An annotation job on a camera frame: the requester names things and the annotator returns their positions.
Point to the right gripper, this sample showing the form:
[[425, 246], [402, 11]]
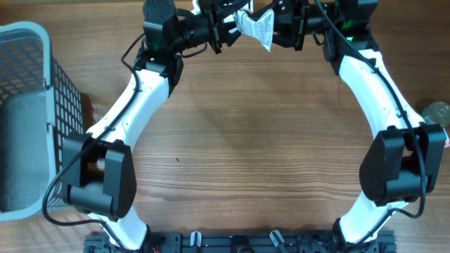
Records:
[[294, 16]]

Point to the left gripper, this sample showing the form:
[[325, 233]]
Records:
[[218, 28]]

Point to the hex wrench set package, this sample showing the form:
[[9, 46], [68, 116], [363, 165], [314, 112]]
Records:
[[261, 29]]

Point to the silver tin can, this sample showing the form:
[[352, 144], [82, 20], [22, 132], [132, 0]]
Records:
[[437, 113]]

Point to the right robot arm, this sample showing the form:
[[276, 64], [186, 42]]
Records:
[[402, 163]]

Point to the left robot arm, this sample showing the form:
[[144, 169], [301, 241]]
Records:
[[98, 176]]

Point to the white barcode scanner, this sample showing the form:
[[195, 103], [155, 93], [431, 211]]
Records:
[[246, 5]]

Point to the grey plastic mesh basket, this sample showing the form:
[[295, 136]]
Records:
[[40, 106]]

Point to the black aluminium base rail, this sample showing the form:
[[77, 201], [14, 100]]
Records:
[[246, 242]]

